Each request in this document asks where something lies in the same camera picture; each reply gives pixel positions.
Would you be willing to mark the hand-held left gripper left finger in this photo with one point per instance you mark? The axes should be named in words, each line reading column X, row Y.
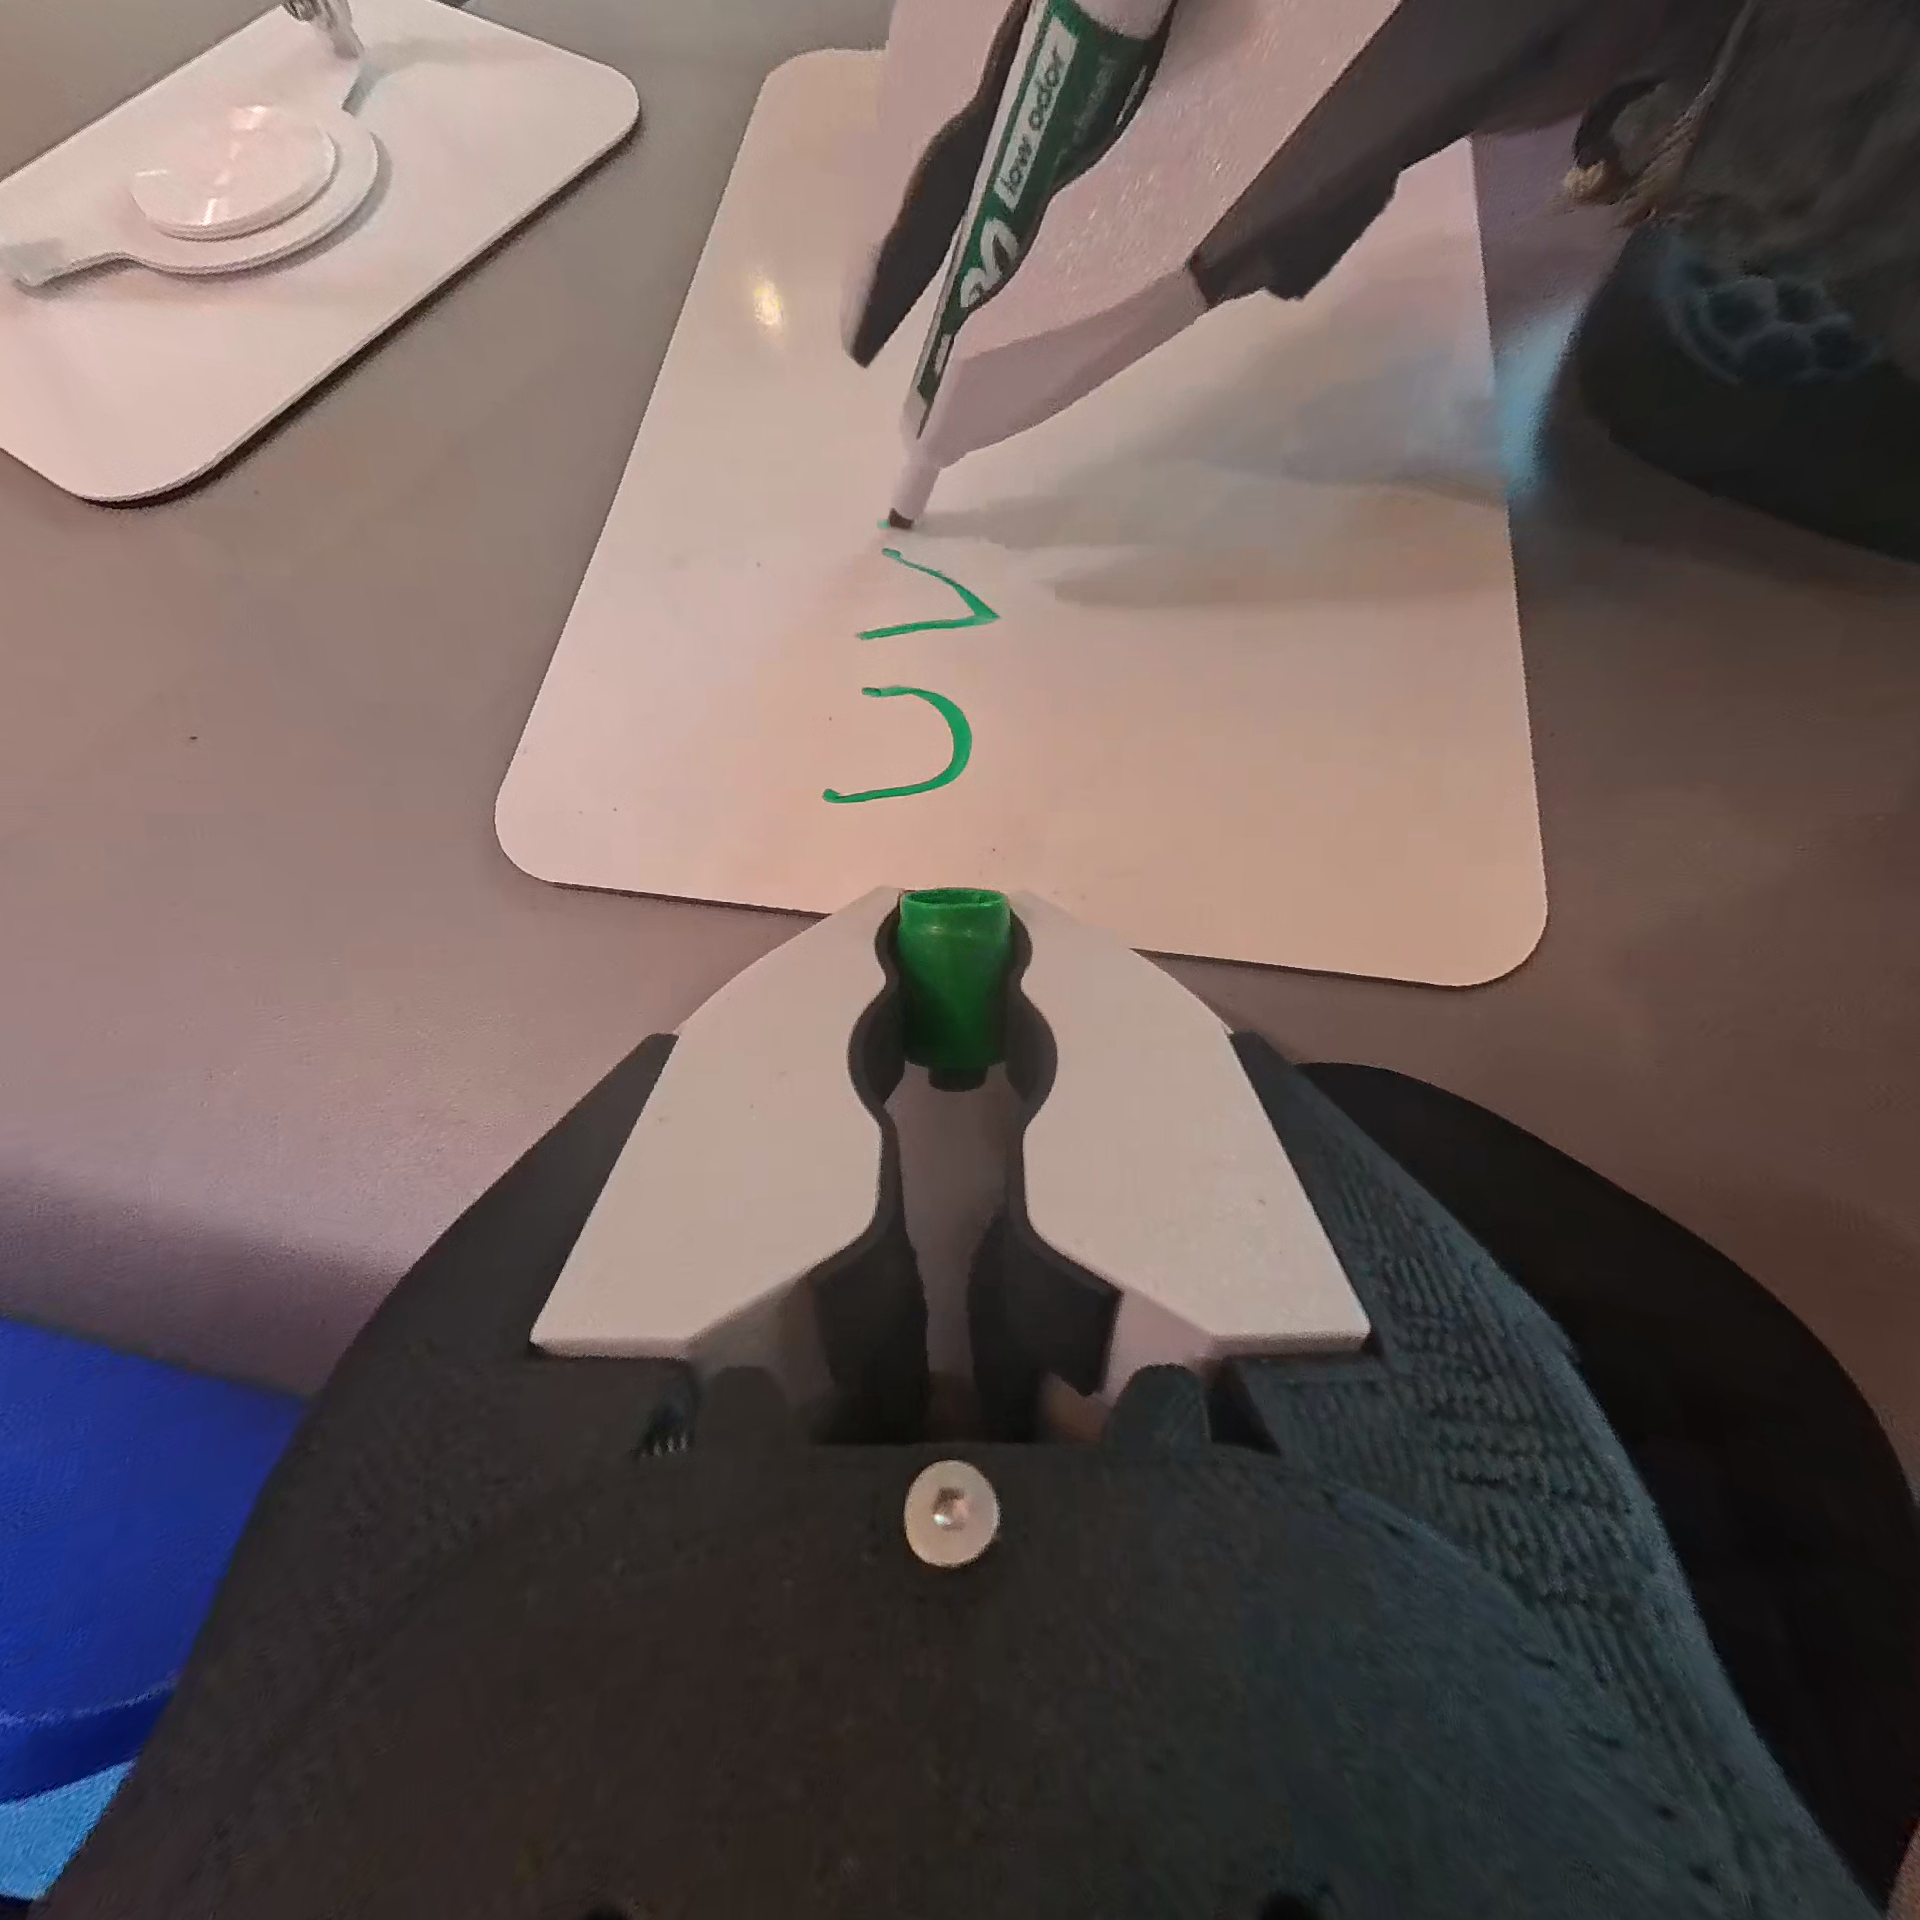
column 721, row 1171

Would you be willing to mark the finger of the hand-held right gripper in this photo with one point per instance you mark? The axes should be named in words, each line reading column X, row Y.
column 916, row 241
column 1052, row 346

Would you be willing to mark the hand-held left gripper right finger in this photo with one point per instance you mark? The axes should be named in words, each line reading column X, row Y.
column 1186, row 1171

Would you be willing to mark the green whiteboard marker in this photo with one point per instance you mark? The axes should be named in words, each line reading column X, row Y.
column 1006, row 211

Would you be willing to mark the green marker cap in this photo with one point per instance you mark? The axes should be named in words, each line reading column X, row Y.
column 957, row 977

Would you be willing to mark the white whiteboard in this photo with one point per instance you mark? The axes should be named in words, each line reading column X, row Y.
column 1261, row 691

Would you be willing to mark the blue plastic bin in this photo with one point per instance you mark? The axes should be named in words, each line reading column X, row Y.
column 122, row 1500

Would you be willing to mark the person's right forearm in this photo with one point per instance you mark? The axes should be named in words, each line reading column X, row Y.
column 1802, row 92

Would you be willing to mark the white table sign stand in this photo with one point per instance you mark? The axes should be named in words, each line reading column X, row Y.
column 450, row 181

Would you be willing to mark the dark rounded object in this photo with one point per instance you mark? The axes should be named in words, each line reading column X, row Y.
column 1711, row 1352

